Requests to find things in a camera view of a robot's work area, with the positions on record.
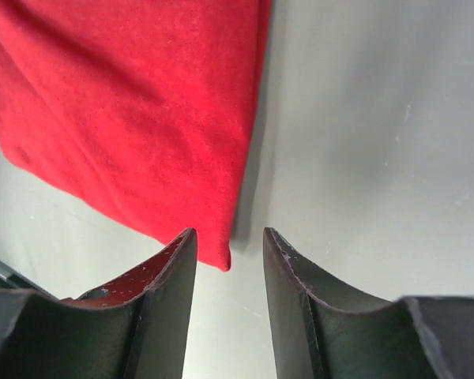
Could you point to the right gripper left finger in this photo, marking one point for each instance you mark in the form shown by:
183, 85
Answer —
134, 326

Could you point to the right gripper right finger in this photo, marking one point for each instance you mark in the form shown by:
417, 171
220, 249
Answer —
323, 327

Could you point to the red t shirt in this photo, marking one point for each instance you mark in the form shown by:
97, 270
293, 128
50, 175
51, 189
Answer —
142, 109

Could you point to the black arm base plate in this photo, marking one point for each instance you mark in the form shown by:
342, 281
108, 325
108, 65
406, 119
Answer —
12, 280

